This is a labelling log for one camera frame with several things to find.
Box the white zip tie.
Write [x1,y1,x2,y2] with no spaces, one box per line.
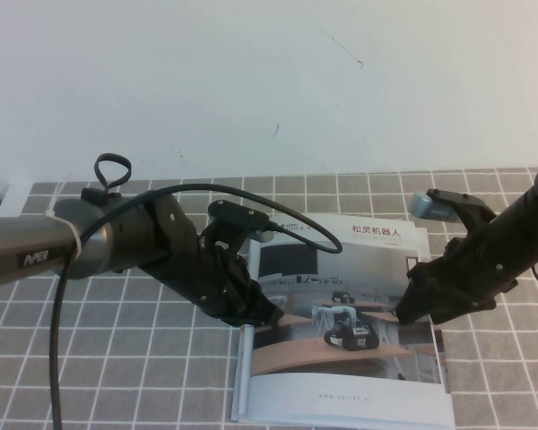
[46,207,85,262]

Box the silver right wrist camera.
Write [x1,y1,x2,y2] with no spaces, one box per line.
[410,190,464,221]

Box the black left camera cable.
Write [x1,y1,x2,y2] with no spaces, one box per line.
[48,184,344,430]

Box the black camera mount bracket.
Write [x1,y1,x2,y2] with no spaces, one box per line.
[199,199,271,260]
[424,187,499,235]

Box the grey checked tablecloth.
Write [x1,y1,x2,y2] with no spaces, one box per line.
[0,166,538,430]

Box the AgileX brochure with robot cover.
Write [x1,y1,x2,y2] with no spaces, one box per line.
[232,212,455,425]

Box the black left camera mount bracket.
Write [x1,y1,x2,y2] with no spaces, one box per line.
[199,199,271,260]

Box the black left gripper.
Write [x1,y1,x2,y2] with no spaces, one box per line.
[138,231,285,328]

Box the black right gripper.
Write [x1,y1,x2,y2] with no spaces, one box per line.
[393,213,521,325]

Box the black right camera mount bracket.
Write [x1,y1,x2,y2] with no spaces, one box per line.
[424,187,499,235]

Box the black looped cable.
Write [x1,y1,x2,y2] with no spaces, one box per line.
[92,153,132,196]

